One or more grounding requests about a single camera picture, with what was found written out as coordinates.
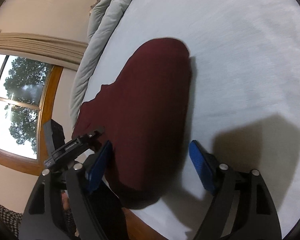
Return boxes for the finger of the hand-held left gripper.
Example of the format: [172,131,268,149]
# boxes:
[74,127,106,152]

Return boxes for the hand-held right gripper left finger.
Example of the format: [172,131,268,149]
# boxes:
[19,140,113,240]

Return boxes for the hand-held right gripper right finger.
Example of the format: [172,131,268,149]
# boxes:
[189,140,283,240]

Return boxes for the maroon pants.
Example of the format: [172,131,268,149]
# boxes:
[72,37,192,210]

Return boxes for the wooden framed window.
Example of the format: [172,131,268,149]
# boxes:
[0,54,63,172]

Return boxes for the checkered cloth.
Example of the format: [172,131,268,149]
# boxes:
[0,203,24,232]

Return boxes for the beige curtain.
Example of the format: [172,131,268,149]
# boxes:
[0,32,88,67]

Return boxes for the grey-blue comforter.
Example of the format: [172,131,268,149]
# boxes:
[69,0,145,130]

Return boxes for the bed with light blue sheet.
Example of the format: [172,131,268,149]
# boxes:
[77,0,300,238]

